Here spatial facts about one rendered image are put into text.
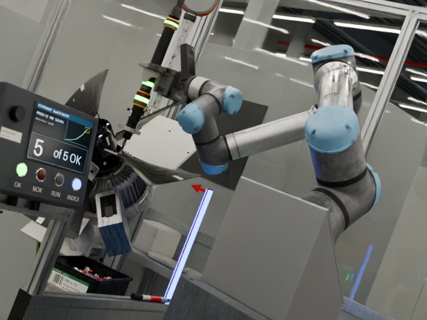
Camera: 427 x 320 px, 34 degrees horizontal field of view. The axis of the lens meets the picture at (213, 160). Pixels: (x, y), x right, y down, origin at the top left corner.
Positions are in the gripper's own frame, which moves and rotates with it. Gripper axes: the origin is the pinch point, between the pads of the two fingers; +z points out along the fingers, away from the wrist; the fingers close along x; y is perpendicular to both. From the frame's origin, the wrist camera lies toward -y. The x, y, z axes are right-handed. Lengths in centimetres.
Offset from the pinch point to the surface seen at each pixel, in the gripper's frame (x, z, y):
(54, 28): 70, 123, -12
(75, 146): -63, -45, 27
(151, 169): -5.4, -20.5, 28.7
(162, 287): 70, 10, 74
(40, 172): -72, -47, 34
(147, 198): 15.8, -7.1, 38.7
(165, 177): -5.2, -25.9, 29.1
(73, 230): -15, -11, 53
